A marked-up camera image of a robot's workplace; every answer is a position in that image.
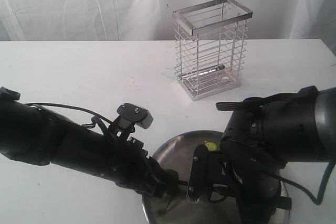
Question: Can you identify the green cucumber slice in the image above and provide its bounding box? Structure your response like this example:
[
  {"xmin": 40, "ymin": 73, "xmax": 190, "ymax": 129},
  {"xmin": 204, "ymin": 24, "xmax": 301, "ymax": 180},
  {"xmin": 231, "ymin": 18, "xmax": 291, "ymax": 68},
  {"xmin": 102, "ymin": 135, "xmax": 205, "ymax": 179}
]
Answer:
[{"xmin": 204, "ymin": 141, "xmax": 218, "ymax": 152}]

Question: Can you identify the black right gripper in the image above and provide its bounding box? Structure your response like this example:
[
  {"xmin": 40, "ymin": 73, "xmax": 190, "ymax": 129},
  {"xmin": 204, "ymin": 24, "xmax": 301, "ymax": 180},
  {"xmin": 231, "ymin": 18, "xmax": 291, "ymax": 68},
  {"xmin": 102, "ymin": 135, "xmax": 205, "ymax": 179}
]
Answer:
[{"xmin": 206, "ymin": 151, "xmax": 291, "ymax": 223}]

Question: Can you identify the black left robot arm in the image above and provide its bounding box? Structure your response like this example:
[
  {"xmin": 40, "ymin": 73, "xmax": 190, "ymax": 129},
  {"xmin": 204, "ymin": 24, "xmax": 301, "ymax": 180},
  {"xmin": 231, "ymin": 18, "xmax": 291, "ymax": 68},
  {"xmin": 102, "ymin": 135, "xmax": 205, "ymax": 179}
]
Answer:
[{"xmin": 1, "ymin": 88, "xmax": 179, "ymax": 198}]

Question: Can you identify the wire metal utensil rack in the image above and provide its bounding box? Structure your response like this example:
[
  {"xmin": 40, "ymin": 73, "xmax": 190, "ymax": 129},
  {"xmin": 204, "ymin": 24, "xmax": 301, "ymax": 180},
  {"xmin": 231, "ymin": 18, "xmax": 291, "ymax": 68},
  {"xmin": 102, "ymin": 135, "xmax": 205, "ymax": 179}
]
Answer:
[{"xmin": 173, "ymin": 0, "xmax": 253, "ymax": 101}]

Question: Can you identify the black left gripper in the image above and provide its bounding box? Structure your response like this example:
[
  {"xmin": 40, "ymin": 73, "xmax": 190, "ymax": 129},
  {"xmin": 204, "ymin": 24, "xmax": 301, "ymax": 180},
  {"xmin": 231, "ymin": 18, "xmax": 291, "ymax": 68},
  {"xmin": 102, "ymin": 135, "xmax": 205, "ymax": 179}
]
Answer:
[{"xmin": 110, "ymin": 136, "xmax": 170, "ymax": 198}]

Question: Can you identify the green vegetable piece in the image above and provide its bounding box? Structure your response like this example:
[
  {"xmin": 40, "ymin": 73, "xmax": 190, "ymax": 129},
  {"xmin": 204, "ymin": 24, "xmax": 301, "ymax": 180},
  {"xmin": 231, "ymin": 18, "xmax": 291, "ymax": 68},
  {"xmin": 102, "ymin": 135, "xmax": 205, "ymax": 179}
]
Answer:
[{"xmin": 161, "ymin": 169, "xmax": 179, "ymax": 215}]

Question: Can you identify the black handled knife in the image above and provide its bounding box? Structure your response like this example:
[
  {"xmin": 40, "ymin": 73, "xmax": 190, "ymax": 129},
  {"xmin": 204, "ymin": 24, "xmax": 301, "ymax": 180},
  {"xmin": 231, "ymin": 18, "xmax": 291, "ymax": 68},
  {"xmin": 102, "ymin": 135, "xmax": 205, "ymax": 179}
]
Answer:
[{"xmin": 178, "ymin": 180, "xmax": 188, "ymax": 186}]

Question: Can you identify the white backdrop curtain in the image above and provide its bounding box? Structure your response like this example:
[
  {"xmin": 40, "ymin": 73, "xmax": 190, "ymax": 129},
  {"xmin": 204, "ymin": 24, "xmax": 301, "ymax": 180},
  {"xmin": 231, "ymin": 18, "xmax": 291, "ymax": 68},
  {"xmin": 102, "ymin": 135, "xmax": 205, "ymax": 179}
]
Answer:
[{"xmin": 1, "ymin": 0, "xmax": 335, "ymax": 45}]

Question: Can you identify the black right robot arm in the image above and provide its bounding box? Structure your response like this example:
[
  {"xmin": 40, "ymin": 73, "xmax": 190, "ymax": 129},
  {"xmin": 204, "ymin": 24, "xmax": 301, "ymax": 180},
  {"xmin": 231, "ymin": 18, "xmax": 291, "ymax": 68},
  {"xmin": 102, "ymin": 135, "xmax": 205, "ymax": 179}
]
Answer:
[{"xmin": 216, "ymin": 86, "xmax": 335, "ymax": 223}]

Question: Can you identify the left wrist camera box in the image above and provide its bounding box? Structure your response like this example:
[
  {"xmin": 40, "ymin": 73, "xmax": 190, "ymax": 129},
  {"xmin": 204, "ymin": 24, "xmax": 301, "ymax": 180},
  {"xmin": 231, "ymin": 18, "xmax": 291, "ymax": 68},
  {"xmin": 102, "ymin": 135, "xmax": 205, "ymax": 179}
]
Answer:
[{"xmin": 117, "ymin": 103, "xmax": 153, "ymax": 129}]

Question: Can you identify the round steel plate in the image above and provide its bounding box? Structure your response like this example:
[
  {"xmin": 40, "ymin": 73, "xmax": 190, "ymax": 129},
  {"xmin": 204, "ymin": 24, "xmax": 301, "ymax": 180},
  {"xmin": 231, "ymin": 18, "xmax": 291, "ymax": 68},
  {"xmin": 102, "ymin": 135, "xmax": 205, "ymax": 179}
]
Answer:
[{"xmin": 141, "ymin": 129, "xmax": 289, "ymax": 224}]

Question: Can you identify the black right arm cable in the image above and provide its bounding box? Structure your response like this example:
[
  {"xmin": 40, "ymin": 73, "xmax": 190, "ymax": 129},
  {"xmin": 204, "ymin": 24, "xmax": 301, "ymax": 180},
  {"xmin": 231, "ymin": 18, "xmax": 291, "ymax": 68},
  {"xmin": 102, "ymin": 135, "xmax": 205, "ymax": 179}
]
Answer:
[{"xmin": 272, "ymin": 161, "xmax": 333, "ymax": 206}]

